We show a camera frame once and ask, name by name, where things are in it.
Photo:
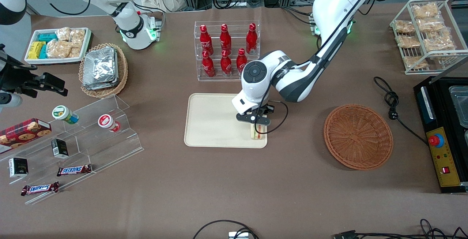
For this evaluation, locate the small black carton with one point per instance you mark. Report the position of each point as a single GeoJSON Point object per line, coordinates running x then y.
{"type": "Point", "coordinates": [18, 167]}
{"type": "Point", "coordinates": [59, 148]}

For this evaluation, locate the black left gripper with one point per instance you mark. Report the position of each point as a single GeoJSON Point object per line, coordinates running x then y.
{"type": "Point", "coordinates": [268, 109]}

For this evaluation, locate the green lid yogurt cup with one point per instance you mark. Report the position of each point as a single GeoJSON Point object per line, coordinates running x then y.
{"type": "Point", "coordinates": [64, 114]}

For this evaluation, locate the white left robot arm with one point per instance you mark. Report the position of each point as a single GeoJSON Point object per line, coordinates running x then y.
{"type": "Point", "coordinates": [303, 78]}

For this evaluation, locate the beige plastic tray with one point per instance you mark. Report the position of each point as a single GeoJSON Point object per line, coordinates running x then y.
{"type": "Point", "coordinates": [212, 122]}

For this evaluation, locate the red plaid cookie box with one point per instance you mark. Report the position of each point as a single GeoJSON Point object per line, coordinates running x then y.
{"type": "Point", "coordinates": [22, 133]}

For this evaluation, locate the white rectangular snack tray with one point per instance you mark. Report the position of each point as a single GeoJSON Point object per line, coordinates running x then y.
{"type": "Point", "coordinates": [31, 60]}

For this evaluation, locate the red lid yogurt cup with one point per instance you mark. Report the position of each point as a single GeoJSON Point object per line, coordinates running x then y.
{"type": "Point", "coordinates": [106, 122]}

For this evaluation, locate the metal pan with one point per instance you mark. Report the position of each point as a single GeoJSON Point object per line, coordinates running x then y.
{"type": "Point", "coordinates": [459, 103]}

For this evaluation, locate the triangular sandwich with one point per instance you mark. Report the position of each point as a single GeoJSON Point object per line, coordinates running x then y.
{"type": "Point", "coordinates": [258, 134]}

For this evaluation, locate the oval light wicker basket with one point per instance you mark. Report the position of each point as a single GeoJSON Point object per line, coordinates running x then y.
{"type": "Point", "coordinates": [122, 74]}

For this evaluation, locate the round brown wicker basket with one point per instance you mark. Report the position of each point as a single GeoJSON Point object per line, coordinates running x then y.
{"type": "Point", "coordinates": [358, 136]}

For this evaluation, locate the clear acrylic bottle rack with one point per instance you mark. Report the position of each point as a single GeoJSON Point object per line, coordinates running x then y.
{"type": "Point", "coordinates": [199, 78]}

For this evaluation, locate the clear acrylic step shelf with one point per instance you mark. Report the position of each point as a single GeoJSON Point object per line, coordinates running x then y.
{"type": "Point", "coordinates": [91, 147]}

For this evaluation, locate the clear bag of crackers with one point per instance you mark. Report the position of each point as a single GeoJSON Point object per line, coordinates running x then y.
{"type": "Point", "coordinates": [430, 25]}
{"type": "Point", "coordinates": [425, 11]}
{"type": "Point", "coordinates": [407, 41]}
{"type": "Point", "coordinates": [77, 37]}
{"type": "Point", "coordinates": [404, 26]}
{"type": "Point", "coordinates": [415, 62]}
{"type": "Point", "coordinates": [63, 34]}
{"type": "Point", "coordinates": [75, 52]}
{"type": "Point", "coordinates": [438, 43]}
{"type": "Point", "coordinates": [58, 49]}

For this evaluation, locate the yellow snack packet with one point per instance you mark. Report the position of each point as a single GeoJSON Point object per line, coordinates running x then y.
{"type": "Point", "coordinates": [36, 49]}

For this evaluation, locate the silver foil container stack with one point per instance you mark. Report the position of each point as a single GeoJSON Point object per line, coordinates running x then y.
{"type": "Point", "coordinates": [99, 68]}

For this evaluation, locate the Snickers chocolate bar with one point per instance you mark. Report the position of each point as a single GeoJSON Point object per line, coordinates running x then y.
{"type": "Point", "coordinates": [74, 170]}
{"type": "Point", "coordinates": [39, 188]}

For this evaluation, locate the small white box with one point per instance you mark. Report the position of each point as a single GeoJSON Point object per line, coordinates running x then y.
{"type": "Point", "coordinates": [238, 235]}

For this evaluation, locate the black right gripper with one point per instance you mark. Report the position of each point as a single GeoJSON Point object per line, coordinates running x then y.
{"type": "Point", "coordinates": [15, 79]}

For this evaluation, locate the teal snack packet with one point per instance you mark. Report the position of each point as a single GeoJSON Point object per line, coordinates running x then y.
{"type": "Point", "coordinates": [47, 37]}
{"type": "Point", "coordinates": [43, 52]}

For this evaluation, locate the red cola bottle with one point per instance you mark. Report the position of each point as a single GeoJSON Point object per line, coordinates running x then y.
{"type": "Point", "coordinates": [206, 42]}
{"type": "Point", "coordinates": [208, 66]}
{"type": "Point", "coordinates": [251, 41]}
{"type": "Point", "coordinates": [240, 60]}
{"type": "Point", "coordinates": [225, 40]}
{"type": "Point", "coordinates": [226, 65]}

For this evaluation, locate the black machine with yellow panel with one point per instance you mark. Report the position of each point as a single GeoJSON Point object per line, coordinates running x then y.
{"type": "Point", "coordinates": [444, 165]}

